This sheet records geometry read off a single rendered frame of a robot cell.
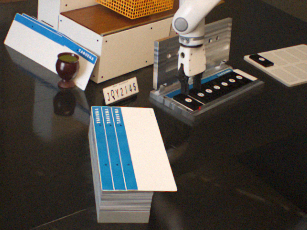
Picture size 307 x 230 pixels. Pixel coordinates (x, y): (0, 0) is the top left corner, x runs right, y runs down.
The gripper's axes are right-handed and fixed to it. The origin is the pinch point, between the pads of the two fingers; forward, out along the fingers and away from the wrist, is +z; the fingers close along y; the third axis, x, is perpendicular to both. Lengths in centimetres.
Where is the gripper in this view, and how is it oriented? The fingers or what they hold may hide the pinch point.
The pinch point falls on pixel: (191, 86)
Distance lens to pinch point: 197.5
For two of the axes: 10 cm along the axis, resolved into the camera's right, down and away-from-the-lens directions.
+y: 6.6, -3.0, 6.9
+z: 0.1, 9.2, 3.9
